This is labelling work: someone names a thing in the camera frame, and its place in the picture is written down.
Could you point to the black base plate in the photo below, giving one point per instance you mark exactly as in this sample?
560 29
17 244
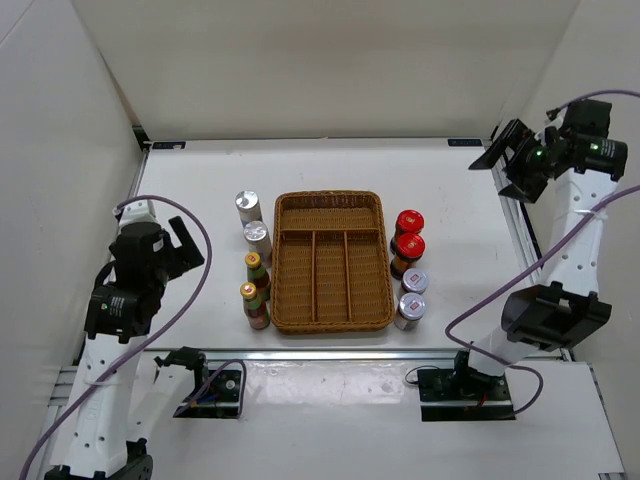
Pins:
441 400
221 394

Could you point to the green-label sauce bottle near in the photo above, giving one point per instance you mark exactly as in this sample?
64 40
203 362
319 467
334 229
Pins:
254 306

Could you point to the red-lid sauce jar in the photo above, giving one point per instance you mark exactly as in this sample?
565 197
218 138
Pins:
407 221
409 249

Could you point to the wicker divided basket tray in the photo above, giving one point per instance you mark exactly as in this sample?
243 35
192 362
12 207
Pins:
330 264

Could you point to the green-label sauce bottle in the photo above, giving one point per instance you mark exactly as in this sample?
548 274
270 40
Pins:
254 306
258 274

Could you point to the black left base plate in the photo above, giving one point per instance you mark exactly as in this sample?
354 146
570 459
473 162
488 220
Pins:
221 394

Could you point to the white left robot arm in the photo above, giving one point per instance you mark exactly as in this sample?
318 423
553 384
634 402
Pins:
110 437

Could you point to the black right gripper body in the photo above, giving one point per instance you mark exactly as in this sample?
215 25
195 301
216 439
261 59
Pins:
532 162

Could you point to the green-label sauce bottle far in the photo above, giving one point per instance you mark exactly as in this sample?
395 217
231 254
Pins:
258 274

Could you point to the aluminium front frame rail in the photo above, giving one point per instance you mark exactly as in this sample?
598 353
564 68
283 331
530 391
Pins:
330 355

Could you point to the blue label sticker left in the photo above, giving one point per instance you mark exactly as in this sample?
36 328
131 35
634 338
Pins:
169 145

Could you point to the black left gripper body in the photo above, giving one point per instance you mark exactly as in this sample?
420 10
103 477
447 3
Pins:
172 266

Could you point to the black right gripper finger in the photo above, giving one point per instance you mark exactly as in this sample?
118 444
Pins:
526 190
510 138

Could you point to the silver-lid bead jar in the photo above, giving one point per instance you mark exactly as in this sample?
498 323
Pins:
248 206
258 238

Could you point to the blue label sticker right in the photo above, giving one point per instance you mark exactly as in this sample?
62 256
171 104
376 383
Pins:
464 142

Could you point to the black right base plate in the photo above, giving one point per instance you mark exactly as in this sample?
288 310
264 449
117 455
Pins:
441 400

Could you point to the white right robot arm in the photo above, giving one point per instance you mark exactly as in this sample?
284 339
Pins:
575 153

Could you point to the blue label sticker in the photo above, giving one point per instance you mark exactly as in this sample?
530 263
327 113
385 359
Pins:
464 142
169 145

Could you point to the white-lid dark jar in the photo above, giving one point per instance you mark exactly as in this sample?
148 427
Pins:
414 280
410 310

